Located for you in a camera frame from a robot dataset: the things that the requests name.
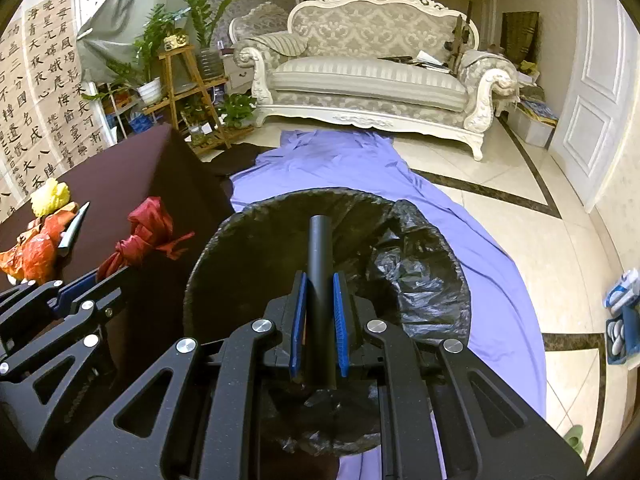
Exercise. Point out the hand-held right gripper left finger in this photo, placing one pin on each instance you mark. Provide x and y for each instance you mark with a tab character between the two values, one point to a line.
298	330

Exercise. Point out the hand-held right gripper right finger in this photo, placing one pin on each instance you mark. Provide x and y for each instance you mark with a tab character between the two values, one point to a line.
341	332

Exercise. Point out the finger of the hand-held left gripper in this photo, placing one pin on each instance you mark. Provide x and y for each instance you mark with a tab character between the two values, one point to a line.
75	292
95	320

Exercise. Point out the orange bag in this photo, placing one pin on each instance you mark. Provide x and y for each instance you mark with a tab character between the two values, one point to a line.
35	255

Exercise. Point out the black tube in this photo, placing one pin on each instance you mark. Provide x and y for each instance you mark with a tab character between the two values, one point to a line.
321	270

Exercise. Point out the trash bin with black bag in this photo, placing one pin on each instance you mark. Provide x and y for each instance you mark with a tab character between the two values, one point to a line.
410	280

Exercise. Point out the grey knife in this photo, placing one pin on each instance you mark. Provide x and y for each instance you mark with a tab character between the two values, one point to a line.
75	227

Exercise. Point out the red cloth bag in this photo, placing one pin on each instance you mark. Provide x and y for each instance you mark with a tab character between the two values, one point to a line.
145	230

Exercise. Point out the yellow foam net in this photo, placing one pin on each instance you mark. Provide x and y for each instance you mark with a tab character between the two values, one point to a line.
47	197

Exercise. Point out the purple floor cloth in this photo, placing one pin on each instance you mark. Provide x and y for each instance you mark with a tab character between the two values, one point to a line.
350	165

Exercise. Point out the metal shelf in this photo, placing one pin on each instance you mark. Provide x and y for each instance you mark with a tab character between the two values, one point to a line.
120	110

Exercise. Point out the plant in white pot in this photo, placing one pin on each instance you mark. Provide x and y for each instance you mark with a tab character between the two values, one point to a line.
150	91

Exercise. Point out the small leafy green plant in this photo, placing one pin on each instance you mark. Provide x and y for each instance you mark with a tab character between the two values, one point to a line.
235	107

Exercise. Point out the wooden plant stand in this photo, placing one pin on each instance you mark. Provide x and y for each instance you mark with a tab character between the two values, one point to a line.
172	67

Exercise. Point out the ornate cream sofa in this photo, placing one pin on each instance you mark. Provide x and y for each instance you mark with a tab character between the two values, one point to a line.
370	80

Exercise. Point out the green slipper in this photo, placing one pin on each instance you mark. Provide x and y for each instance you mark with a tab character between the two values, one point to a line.
575	437

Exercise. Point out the grey tarp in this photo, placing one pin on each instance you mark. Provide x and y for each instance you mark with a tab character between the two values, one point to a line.
115	25

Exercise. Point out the blue basket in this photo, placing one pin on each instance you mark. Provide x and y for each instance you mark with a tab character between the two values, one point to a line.
612	350

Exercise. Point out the grey storage box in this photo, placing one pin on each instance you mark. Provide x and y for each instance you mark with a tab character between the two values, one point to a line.
530	127

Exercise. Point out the stack of papers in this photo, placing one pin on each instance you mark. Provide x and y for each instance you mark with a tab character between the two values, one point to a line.
420	60

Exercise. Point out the white and blue packet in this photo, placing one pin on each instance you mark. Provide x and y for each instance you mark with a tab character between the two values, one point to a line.
622	292

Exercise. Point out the striped cushion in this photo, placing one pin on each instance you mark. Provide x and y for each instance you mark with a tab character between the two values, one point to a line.
280	42

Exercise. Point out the plant in glass vase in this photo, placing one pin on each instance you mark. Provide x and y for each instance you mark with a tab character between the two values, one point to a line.
205	15

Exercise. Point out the ornate cream armchair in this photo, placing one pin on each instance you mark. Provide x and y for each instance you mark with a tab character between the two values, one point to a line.
260	20

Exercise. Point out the dark wooden object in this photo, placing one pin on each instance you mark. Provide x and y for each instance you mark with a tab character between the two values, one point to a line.
460	40

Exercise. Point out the white door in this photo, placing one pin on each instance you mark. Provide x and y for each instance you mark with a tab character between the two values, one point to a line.
595	85

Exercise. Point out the calligraphy wall hanging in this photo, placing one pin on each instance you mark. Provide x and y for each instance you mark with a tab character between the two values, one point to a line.
45	85

